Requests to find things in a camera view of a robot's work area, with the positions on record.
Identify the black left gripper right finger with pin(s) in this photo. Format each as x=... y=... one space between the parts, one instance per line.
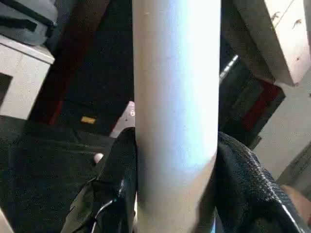
x=248 y=199

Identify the small yellow label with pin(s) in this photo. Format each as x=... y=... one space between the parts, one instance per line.
x=88 y=120

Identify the white flat panel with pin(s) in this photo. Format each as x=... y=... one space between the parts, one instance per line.
x=127 y=117

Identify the red object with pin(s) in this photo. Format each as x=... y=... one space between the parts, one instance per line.
x=265 y=104

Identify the white plastic table leg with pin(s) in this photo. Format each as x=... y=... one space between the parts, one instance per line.
x=175 y=97

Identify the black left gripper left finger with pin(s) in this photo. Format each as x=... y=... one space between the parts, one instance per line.
x=114 y=194

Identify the grey bag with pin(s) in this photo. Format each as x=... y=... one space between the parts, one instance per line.
x=24 y=19

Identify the chrome metal bar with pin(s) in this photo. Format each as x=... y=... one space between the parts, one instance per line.
x=228 y=70

